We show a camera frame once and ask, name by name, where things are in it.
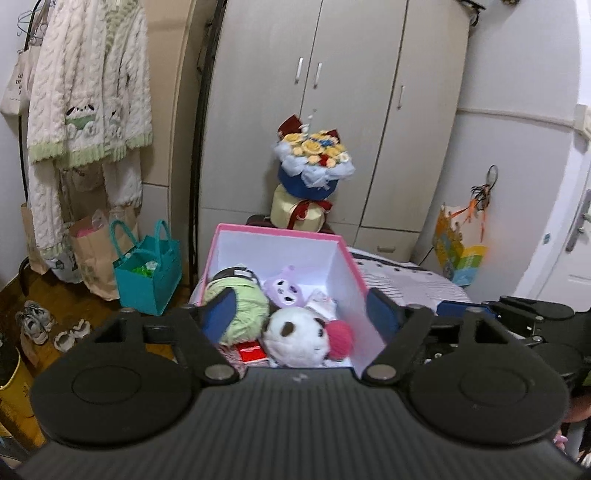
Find purple plush toy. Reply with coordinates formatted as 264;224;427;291
263;265;308;309

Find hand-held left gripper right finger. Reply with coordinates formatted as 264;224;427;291
360;287;526;386

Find black clothes rack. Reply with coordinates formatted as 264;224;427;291
16;0;229;278

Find green yarn ball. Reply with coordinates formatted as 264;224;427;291
202;265;271;346

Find panda plush toy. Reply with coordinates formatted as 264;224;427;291
262;307;331;368

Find white door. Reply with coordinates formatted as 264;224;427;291
510;138;591;305

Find pink fuzzy ball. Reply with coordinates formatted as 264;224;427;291
325;320;355;361

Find grey sneaker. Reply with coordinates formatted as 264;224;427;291
15;311;49;346
24;300;57;329

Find beige wardrobe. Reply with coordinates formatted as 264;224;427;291
196;0;467;264

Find wall hook with hair ties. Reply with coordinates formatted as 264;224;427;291
470;164;500;243

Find small white tissue pack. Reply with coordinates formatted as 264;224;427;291
307;290;338;319

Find metal door handle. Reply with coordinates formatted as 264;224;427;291
566;188;591;254

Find teal tote bag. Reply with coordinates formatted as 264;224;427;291
108;218;183;317

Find yellow bucket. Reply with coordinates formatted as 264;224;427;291
0;344;49;450

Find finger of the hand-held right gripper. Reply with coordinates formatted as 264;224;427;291
436;299;498;319
489;296;577;324

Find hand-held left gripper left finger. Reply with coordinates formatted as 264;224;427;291
69;286;241;386

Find white knit pants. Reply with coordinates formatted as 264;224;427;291
27;148;144;278

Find pink cardboard box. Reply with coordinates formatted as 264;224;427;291
194;223;387;379

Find colourful paper bag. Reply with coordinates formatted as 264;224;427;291
431;203;489;288

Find tall beige board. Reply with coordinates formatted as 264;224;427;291
141;0;218;282

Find flower bouquet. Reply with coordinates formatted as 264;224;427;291
270;113;356;234

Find white knit cardigan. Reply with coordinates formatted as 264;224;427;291
25;0;154;167

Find red envelope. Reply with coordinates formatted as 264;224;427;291
238;342;269;365

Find white switch box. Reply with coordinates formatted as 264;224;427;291
573;104;591;139

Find person's right forearm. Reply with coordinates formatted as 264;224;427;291
567;364;591;424

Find white tote bag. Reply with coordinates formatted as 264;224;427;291
0;44;40;116

